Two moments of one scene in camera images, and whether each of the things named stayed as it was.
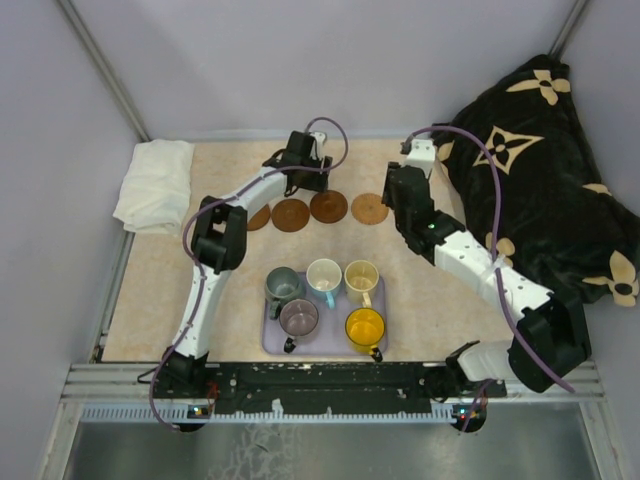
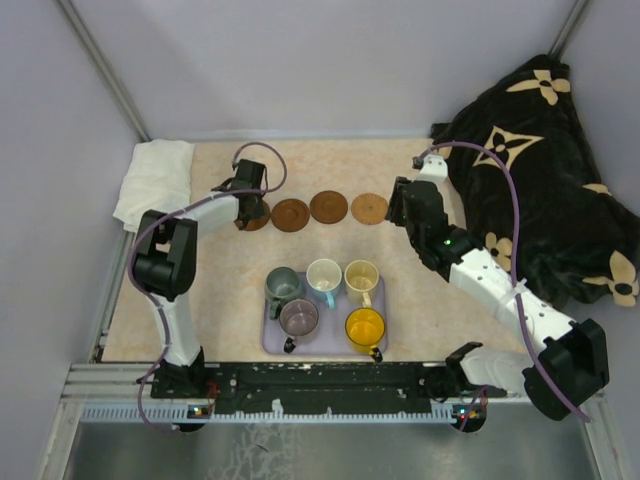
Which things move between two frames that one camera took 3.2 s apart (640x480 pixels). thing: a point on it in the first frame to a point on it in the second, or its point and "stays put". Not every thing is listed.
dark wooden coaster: x=259 y=219 stays put
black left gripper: x=320 y=183 to x=257 y=212
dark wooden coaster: x=329 y=206 stays put
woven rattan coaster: x=368 y=208 stays put
